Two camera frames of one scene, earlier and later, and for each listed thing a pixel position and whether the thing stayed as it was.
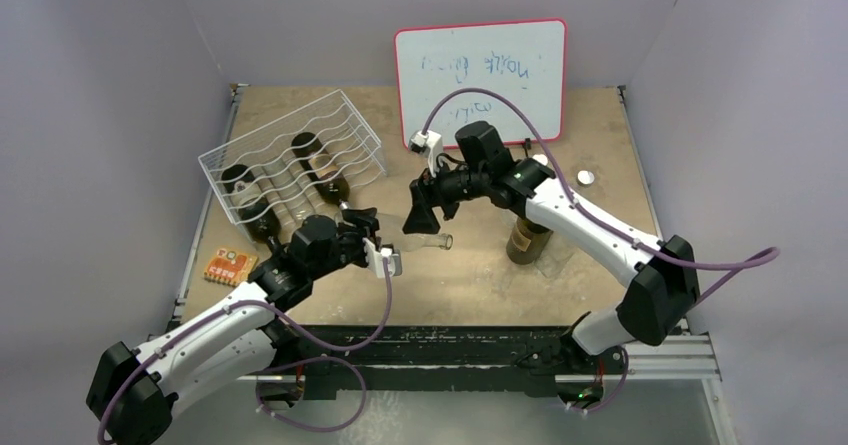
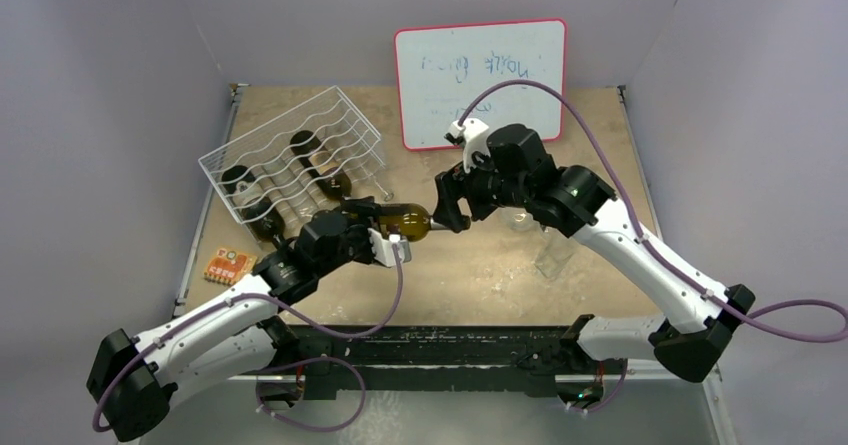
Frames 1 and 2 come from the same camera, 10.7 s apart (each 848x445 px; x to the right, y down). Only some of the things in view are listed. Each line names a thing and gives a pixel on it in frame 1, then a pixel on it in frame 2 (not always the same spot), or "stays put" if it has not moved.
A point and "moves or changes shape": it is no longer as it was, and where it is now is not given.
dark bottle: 526,240 moves or changes shape
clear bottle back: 390,228 -> 363,170
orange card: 230,267 stays put
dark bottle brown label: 329,176 stays put
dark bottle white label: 258,218 stays put
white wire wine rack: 301,166 stays put
